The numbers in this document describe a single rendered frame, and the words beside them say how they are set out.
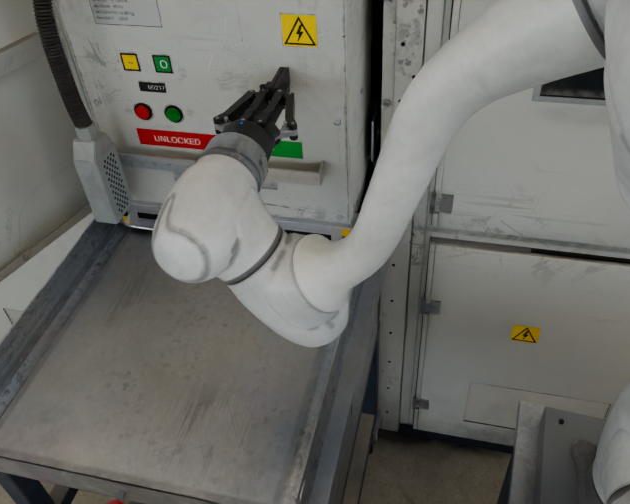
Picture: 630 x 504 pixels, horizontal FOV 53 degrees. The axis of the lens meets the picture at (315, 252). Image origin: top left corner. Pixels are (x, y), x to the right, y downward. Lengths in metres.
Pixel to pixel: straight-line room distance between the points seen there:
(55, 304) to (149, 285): 0.17
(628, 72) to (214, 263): 0.50
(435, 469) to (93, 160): 1.29
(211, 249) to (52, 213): 0.81
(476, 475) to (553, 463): 0.90
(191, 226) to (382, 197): 0.21
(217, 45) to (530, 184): 0.63
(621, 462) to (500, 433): 1.06
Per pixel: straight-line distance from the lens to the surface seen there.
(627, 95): 0.33
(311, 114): 1.09
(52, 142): 1.43
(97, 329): 1.23
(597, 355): 1.62
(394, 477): 1.93
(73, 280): 1.32
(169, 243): 0.71
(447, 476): 1.95
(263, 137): 0.87
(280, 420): 1.03
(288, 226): 1.24
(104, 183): 1.21
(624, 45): 0.34
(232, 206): 0.74
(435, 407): 1.83
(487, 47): 0.55
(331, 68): 1.04
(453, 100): 0.57
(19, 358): 1.23
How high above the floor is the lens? 1.71
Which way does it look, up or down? 43 degrees down
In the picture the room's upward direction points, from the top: 4 degrees counter-clockwise
